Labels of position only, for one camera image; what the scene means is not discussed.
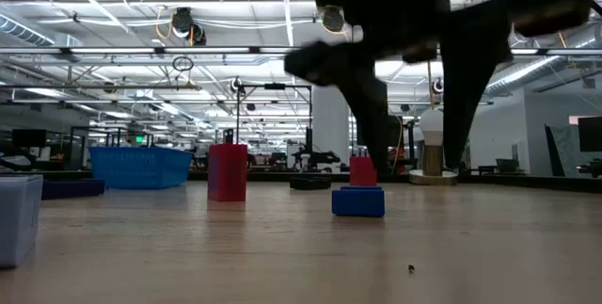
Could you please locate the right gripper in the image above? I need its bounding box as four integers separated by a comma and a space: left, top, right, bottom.
283, 0, 515, 174

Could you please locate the black wall screen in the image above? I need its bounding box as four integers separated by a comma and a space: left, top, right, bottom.
388, 113, 404, 148

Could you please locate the light blue power adapter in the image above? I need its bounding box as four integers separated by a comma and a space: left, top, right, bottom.
0, 173, 44, 268

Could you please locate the blue plastic basket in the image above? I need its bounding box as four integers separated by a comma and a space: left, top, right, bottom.
87, 145, 195, 190

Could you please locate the dark blue digital display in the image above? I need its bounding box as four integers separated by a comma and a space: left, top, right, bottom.
40, 178, 106, 200

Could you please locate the silver ventilation duct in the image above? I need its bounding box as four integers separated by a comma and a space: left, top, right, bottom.
486, 54, 573, 101

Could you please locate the black desk monitor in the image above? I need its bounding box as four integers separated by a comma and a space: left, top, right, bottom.
11, 127, 48, 148

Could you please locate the black small digital display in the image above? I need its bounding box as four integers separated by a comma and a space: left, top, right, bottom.
289, 175, 333, 191

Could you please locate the black rig frame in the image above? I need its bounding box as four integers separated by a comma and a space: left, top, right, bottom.
234, 82, 314, 154

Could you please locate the dark leaning panel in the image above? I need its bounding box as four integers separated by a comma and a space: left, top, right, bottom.
544, 123, 569, 178

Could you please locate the red rectangular block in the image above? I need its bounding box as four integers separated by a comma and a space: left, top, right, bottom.
207, 142, 249, 202
349, 154, 378, 187

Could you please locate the blue rectangular block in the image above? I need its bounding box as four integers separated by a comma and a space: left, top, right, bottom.
330, 184, 387, 218

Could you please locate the yellow hanging cable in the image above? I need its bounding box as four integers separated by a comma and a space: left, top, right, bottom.
396, 114, 406, 173
424, 61, 436, 110

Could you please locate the white bulb lamp wooden base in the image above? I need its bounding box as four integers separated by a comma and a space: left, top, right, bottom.
407, 108, 459, 186

